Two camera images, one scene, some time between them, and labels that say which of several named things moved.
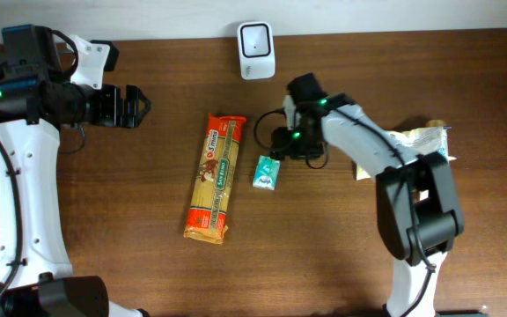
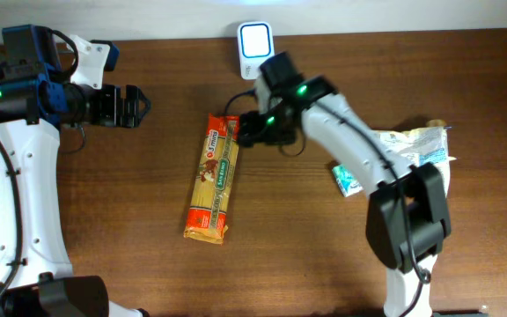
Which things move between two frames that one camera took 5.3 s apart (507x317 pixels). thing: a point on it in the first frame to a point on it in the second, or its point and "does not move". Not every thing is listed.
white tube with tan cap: [435, 124] does not move
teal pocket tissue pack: [267, 173] to [347, 183]
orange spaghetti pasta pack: [214, 178] does not move
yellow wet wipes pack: [414, 143] does not move
